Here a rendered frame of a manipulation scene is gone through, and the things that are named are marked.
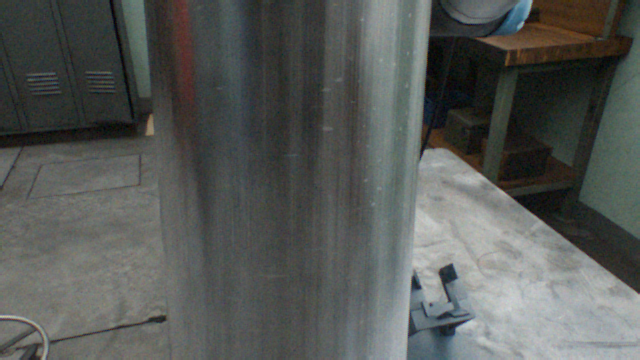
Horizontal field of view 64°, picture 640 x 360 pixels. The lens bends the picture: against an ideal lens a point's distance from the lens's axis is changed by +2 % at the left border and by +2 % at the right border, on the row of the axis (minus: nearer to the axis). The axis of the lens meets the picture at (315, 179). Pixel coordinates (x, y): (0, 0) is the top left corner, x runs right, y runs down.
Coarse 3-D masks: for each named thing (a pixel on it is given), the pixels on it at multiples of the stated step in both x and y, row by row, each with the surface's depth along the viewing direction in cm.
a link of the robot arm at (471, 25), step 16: (432, 0) 48; (448, 0) 44; (464, 0) 41; (480, 0) 39; (496, 0) 38; (512, 0) 38; (528, 0) 47; (432, 16) 49; (448, 16) 47; (464, 16) 44; (480, 16) 43; (496, 16) 44; (512, 16) 48; (432, 32) 51; (448, 32) 50; (464, 32) 50; (480, 32) 50; (496, 32) 50; (512, 32) 50
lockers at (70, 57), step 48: (0, 0) 280; (48, 0) 286; (96, 0) 286; (0, 48) 290; (48, 48) 296; (96, 48) 299; (0, 96) 300; (48, 96) 308; (96, 96) 312; (0, 144) 316
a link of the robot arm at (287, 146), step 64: (192, 0) 12; (256, 0) 12; (320, 0) 12; (384, 0) 12; (192, 64) 13; (256, 64) 12; (320, 64) 12; (384, 64) 13; (192, 128) 13; (256, 128) 12; (320, 128) 12; (384, 128) 13; (192, 192) 14; (256, 192) 13; (320, 192) 13; (384, 192) 14; (192, 256) 14; (256, 256) 13; (320, 256) 13; (384, 256) 14; (192, 320) 15; (256, 320) 14; (320, 320) 14; (384, 320) 15
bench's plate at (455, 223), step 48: (432, 192) 103; (480, 192) 103; (432, 240) 88; (480, 240) 88; (528, 240) 88; (432, 288) 77; (480, 288) 77; (528, 288) 77; (576, 288) 77; (624, 288) 77; (480, 336) 68; (528, 336) 68; (576, 336) 68; (624, 336) 69
